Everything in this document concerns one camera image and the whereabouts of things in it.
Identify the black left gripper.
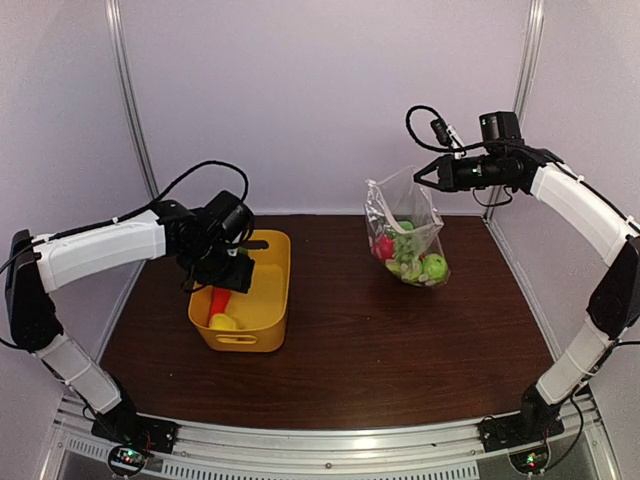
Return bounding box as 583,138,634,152
183,238,254,292

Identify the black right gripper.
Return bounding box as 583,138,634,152
414,152,511,192

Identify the green toy broccoli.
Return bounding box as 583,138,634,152
390,219,415,234

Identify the clear zip top bag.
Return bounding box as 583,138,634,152
364,166,450,288

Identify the red toy apple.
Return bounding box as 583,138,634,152
372,235,395,262

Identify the light green toy lettuce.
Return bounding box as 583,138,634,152
385,251,428,284

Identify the green toy cabbage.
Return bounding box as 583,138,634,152
422,253,449,283

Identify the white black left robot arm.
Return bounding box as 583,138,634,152
1,190,255,444

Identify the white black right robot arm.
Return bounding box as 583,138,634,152
405,105,639,442

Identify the orange toy carrot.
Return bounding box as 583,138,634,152
209,287,232,317

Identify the yellow toy lemon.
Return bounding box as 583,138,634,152
209,313,240,331

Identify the yellow plastic basket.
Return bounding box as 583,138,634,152
188,230,291,353

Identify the left controller board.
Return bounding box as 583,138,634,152
107,445,152,477

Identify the controller board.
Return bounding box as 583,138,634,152
509,447,550,475
107,445,152,477

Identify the right controller board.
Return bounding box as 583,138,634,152
509,447,550,475

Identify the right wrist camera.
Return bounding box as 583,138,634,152
430,118,463,149

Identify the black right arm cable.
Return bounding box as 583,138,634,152
404,104,464,154

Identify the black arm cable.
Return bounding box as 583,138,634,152
404,104,464,154
149,160,250,221

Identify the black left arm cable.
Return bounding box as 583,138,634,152
149,160,250,221

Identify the right aluminium frame post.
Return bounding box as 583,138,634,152
513,0,546,127

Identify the aluminium frame post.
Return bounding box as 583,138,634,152
104,0,159,198
513,0,546,127

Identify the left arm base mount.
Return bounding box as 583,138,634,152
91,410,178,454

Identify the left aluminium frame post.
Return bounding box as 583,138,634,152
104,0,159,198

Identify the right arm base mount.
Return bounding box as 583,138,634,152
477,411,565,453

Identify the aluminium front rail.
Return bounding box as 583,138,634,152
49,394,609,480

